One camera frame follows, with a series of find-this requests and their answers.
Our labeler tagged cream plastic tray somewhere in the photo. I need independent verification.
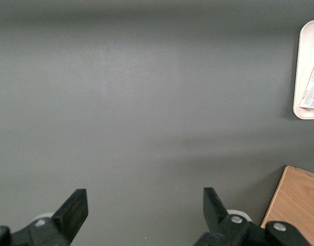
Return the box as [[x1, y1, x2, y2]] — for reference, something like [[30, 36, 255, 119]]
[[292, 19, 314, 120]]

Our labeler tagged light wooden board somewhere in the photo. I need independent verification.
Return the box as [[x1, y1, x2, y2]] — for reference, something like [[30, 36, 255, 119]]
[[260, 165, 314, 246]]

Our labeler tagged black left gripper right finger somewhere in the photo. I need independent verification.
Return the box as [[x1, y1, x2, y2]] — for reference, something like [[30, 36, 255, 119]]
[[192, 187, 268, 246]]

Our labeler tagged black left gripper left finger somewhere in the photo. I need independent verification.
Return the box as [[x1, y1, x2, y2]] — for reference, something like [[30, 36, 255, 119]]
[[9, 189, 89, 246]]

